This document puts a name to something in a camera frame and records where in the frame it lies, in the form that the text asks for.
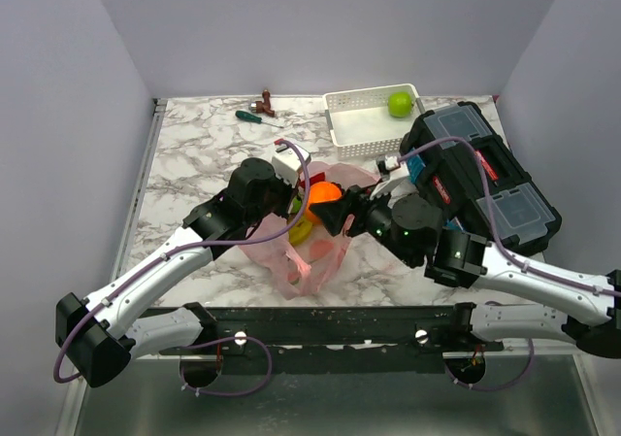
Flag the aluminium frame rail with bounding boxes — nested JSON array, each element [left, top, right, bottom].
[[110, 98, 168, 282]]

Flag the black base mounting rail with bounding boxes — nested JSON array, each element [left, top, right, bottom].
[[159, 304, 506, 375]]

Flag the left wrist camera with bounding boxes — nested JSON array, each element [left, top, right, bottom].
[[271, 140, 311, 186]]

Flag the green fruit with black trim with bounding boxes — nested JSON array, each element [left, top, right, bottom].
[[289, 197, 303, 215]]

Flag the yellow fake lemon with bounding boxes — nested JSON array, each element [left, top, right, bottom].
[[288, 217, 313, 247]]

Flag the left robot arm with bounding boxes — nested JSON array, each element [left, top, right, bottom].
[[53, 149, 310, 387]]

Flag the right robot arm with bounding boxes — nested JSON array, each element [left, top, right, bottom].
[[309, 186, 620, 359]]

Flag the green handled screwdriver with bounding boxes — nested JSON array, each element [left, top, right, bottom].
[[235, 110, 283, 129]]

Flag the pink plastic bag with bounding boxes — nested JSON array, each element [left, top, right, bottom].
[[242, 161, 376, 300]]

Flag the brown metal faucet valve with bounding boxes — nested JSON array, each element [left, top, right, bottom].
[[249, 88, 276, 117]]

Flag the black plastic toolbox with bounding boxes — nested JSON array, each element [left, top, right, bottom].
[[400, 101, 562, 256]]

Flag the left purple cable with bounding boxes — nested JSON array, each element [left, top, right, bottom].
[[52, 139, 311, 384]]

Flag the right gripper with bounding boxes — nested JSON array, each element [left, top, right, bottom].
[[312, 180, 417, 267]]

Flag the orange fake orange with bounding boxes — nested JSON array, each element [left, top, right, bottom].
[[304, 181, 343, 225]]

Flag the green fake apple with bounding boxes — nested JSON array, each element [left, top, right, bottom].
[[387, 91, 413, 118]]

